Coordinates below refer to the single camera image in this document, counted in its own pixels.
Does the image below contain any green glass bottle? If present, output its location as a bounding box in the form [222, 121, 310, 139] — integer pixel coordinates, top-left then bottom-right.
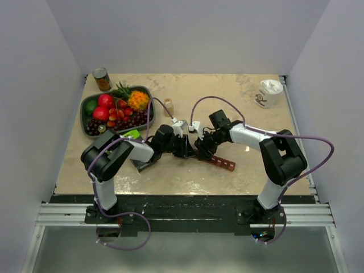
[97, 125, 107, 134]

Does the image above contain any upper red apple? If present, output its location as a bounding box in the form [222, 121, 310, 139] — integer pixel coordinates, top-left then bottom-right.
[98, 94, 115, 109]

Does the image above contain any dark grape bunch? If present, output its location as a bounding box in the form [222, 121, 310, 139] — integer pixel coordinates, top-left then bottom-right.
[81, 110, 154, 137]

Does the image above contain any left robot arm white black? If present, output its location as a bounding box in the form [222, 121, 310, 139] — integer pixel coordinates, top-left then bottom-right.
[80, 125, 196, 223]

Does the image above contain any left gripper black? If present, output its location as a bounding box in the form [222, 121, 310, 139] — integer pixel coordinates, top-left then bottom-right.
[162, 134, 196, 159]

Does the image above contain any orange spiky fruit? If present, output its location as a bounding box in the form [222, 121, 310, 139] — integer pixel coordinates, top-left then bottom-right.
[127, 90, 150, 111]

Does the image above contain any red weekly pill organizer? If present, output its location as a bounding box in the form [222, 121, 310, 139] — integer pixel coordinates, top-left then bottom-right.
[202, 155, 236, 172]

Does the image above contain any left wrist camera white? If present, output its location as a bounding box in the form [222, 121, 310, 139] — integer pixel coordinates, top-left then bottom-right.
[172, 118, 188, 138]

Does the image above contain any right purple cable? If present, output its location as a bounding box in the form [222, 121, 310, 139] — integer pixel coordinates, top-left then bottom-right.
[189, 96, 335, 245]

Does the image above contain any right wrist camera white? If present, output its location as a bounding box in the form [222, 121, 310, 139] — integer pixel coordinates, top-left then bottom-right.
[188, 121, 204, 140]

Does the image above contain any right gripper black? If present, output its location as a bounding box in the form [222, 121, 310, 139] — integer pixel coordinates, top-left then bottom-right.
[195, 130, 226, 160]

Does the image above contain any black product box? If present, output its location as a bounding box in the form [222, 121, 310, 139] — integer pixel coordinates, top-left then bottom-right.
[130, 159, 157, 172]

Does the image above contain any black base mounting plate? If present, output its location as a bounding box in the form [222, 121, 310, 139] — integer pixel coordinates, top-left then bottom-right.
[84, 195, 288, 237]

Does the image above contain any small amber pill bottle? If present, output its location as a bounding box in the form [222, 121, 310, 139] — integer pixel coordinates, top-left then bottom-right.
[163, 98, 174, 117]

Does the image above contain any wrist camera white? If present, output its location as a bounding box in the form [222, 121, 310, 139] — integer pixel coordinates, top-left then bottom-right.
[172, 118, 188, 138]
[188, 121, 204, 140]

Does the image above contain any grey fruit tray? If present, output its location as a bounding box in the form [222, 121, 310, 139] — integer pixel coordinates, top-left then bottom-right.
[80, 84, 155, 138]

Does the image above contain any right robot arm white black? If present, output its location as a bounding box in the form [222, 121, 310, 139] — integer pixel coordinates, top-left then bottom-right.
[188, 110, 307, 224]

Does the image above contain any green lime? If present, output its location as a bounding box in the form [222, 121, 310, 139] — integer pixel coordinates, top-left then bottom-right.
[84, 100, 98, 116]

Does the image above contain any lower red apple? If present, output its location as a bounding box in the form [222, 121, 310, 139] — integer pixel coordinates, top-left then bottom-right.
[92, 106, 110, 122]

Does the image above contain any red apple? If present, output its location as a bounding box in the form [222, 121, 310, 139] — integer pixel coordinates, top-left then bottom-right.
[92, 106, 110, 122]
[98, 94, 115, 109]

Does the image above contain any strawberries pile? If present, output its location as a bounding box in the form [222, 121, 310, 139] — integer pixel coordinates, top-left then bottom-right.
[107, 99, 133, 127]

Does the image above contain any tin can with label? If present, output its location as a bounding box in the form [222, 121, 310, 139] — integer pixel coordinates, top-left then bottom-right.
[92, 67, 112, 92]

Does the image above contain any white paper cup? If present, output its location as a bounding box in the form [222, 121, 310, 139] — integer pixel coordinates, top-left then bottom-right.
[254, 79, 283, 109]

